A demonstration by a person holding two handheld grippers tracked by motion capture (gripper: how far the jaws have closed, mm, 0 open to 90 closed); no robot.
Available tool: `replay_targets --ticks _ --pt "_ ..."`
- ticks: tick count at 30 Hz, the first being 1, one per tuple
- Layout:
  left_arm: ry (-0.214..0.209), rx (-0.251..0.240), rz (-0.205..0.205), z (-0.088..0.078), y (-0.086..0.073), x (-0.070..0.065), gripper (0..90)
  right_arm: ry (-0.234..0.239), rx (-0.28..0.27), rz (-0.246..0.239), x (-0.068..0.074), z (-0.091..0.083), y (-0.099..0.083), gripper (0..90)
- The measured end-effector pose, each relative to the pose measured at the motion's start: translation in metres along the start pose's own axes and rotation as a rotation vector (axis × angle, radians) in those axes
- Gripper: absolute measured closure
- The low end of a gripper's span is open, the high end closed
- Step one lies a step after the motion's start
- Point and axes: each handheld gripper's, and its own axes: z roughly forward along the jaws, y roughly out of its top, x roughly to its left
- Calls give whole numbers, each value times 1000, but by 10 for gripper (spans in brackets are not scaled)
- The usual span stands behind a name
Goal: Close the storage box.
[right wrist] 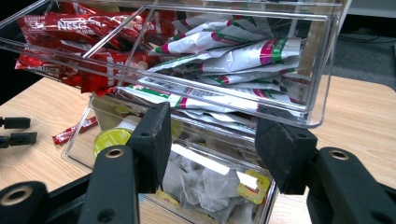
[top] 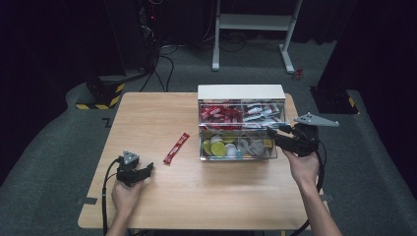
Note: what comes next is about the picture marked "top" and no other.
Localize person's left hand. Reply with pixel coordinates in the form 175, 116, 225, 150
110, 178, 146, 218

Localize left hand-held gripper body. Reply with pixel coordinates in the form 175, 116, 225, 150
115, 149, 143, 189

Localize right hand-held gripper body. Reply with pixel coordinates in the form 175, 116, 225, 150
287, 111, 340, 158

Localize pile of red stick packets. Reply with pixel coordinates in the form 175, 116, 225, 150
200, 102, 244, 130

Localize group of green and white capsules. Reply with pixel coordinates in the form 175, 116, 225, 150
201, 131, 239, 159

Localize black floor cables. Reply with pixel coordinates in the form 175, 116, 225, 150
139, 41, 180, 93

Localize pile of grey stick packets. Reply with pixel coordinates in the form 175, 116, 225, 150
243, 101, 285, 127

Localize single red stick sachet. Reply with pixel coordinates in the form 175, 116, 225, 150
162, 132, 191, 165

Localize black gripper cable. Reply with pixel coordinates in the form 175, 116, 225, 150
289, 140, 328, 236
101, 156, 123, 236

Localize clear drawer with capsules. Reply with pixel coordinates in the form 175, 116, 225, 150
199, 129, 279, 162

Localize white drawer cabinet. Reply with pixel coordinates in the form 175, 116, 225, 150
197, 84, 287, 132

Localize black base with yellow mark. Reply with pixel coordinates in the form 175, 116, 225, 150
309, 86, 359, 115

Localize clear drawer with stick packets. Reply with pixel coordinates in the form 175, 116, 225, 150
198, 98, 291, 130

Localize dark equipment rack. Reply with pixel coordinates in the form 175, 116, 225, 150
137, 0, 162, 72

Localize person's right hand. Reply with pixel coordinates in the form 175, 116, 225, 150
281, 147, 322, 189

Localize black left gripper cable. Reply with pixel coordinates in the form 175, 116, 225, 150
101, 156, 123, 236

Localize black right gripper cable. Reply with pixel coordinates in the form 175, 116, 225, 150
289, 140, 328, 236

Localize pile of grey sachets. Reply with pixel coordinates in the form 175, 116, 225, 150
237, 137, 266, 158

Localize black base with yellow stripes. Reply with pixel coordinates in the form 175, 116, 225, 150
75, 75, 127, 111

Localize white metal stand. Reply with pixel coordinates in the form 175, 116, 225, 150
211, 0, 304, 75

